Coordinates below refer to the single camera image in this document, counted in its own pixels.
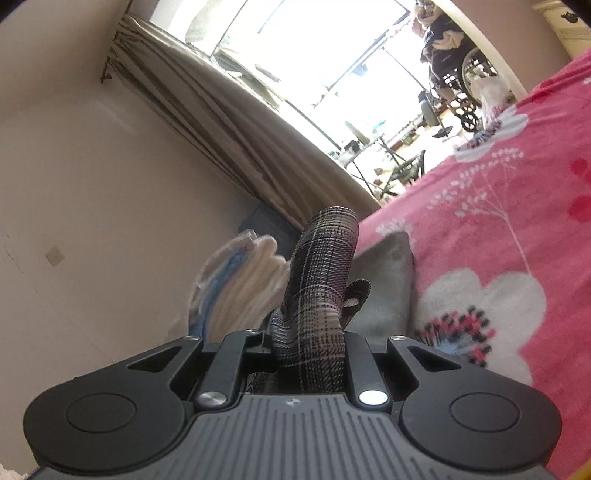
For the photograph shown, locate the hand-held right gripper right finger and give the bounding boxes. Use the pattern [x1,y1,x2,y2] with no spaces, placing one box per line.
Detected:
[342,331,462,411]

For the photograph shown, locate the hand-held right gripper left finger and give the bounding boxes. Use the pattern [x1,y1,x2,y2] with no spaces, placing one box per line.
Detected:
[126,329,280,411]

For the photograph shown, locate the black white plaid pants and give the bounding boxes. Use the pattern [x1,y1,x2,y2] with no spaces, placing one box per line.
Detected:
[247,206,372,395]

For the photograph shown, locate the stack of folded light clothes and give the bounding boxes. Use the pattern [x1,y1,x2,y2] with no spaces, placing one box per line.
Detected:
[178,230,291,344]

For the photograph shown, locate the grey folded cloth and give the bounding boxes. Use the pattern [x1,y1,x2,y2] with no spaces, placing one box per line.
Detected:
[344,230,416,340]

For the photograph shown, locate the pink floral blanket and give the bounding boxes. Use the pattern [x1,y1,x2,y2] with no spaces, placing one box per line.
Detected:
[358,46,591,476]

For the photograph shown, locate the black chair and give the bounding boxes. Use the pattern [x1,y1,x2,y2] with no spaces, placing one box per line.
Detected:
[385,148,426,186]

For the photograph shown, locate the folding table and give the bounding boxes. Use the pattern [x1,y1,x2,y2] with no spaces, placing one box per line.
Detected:
[330,121,419,197]

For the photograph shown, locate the beige curtain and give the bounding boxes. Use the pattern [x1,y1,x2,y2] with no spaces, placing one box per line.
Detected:
[100,14,382,232]

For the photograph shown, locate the white plastic bag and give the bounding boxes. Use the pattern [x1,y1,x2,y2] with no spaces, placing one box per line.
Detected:
[473,76,511,121]

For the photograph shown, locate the wheelchair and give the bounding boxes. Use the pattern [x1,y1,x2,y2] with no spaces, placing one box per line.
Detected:
[418,0,499,134]

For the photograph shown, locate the cream nightstand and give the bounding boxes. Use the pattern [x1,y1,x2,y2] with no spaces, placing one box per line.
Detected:
[533,0,591,58]

